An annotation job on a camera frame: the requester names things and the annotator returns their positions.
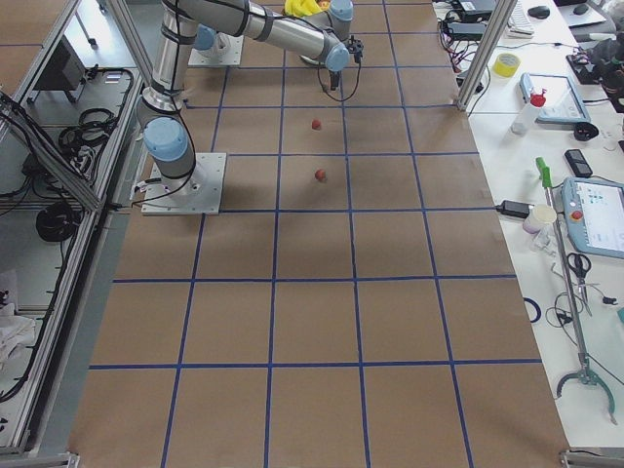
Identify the black power adapter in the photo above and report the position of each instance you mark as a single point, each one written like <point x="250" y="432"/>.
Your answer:
<point x="513" y="209"/>

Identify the long reach grabber tool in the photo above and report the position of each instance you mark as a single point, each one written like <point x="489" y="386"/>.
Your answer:
<point x="585" y="375"/>

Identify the white crumpled cloth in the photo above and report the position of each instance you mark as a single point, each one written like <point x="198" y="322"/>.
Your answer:
<point x="17" y="331"/>

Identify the paper cup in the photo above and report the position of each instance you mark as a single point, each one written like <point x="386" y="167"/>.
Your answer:
<point x="539" y="217"/>

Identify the aluminium frame post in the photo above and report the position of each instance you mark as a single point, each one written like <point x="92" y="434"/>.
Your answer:
<point x="495" y="27"/>

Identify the teach pendant tablet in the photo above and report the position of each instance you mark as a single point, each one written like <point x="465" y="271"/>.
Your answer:
<point x="594" y="215"/>
<point x="563" y="105"/>

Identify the black scissors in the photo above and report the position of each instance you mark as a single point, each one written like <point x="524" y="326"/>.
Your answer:
<point x="580" y="264"/>

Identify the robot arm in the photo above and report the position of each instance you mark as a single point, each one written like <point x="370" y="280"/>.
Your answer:
<point x="196" y="26"/>

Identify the yellow banana bunch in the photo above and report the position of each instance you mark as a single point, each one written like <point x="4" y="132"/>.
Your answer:
<point x="302" y="8"/>

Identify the clear bottle red cap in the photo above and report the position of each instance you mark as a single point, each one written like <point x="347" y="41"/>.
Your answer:
<point x="528" y="115"/>

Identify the black remote control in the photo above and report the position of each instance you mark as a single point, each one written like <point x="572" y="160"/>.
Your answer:
<point x="578" y="163"/>

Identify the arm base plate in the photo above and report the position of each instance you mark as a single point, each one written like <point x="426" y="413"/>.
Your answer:
<point x="216" y="50"/>
<point x="200" y="195"/>

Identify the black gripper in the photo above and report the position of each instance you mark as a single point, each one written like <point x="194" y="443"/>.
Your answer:
<point x="334" y="77"/>

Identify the yellow tape roll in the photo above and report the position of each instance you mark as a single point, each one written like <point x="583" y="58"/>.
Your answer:
<point x="506" y="65"/>

